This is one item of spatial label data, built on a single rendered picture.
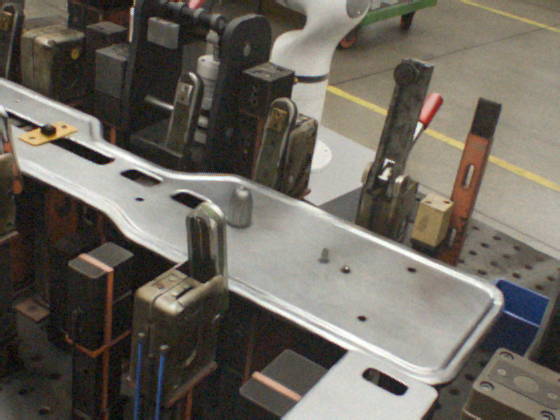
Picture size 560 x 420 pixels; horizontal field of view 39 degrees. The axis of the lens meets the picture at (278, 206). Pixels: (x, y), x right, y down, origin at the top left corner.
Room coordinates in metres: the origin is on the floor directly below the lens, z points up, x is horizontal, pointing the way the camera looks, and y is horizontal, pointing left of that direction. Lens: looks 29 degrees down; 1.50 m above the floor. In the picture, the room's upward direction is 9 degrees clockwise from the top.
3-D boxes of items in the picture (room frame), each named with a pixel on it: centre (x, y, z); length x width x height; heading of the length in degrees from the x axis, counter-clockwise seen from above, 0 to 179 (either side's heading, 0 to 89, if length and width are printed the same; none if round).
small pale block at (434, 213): (0.87, -0.19, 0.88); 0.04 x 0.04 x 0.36; 61
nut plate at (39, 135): (1.03, 0.34, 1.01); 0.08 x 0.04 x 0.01; 151
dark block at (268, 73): (1.11, 0.04, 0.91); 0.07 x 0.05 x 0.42; 151
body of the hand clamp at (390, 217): (0.95, -0.14, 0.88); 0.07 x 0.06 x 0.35; 151
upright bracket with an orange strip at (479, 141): (0.89, -0.23, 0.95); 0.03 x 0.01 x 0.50; 61
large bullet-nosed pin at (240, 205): (0.86, 0.05, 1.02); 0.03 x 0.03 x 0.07
